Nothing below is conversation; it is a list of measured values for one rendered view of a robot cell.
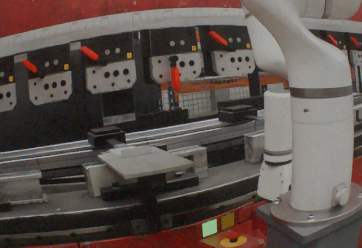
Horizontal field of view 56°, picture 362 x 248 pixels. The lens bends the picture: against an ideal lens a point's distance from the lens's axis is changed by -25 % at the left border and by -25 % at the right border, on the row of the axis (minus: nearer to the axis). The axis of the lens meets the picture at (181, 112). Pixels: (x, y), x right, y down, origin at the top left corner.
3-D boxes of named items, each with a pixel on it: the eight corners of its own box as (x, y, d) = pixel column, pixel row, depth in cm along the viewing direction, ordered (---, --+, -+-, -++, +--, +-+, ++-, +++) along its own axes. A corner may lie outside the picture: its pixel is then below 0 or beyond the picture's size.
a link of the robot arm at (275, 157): (255, 148, 98) (255, 159, 98) (280, 154, 91) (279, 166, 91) (278, 140, 102) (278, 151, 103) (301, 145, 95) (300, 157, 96)
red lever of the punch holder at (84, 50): (83, 44, 110) (109, 62, 114) (81, 46, 114) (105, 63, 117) (80, 50, 110) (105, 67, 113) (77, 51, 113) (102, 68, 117)
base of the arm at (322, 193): (382, 198, 54) (387, 92, 51) (302, 238, 49) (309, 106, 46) (331, 178, 72) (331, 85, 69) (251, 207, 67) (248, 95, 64)
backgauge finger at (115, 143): (106, 155, 127) (103, 139, 126) (87, 142, 150) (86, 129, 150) (142, 150, 132) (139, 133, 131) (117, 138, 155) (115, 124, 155)
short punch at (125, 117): (104, 125, 122) (100, 92, 121) (103, 124, 124) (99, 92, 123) (136, 120, 126) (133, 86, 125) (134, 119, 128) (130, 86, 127)
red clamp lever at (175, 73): (176, 90, 123) (172, 55, 121) (169, 90, 126) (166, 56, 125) (182, 90, 123) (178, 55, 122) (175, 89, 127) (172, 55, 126)
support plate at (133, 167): (125, 179, 97) (124, 175, 97) (98, 158, 121) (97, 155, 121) (195, 166, 105) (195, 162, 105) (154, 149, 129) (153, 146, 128)
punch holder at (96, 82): (88, 95, 116) (85, 38, 114) (82, 94, 124) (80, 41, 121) (137, 86, 122) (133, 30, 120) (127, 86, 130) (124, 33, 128)
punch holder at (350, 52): (354, 65, 165) (349, 32, 163) (343, 65, 173) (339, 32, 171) (367, 64, 171) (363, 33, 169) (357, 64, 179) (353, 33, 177)
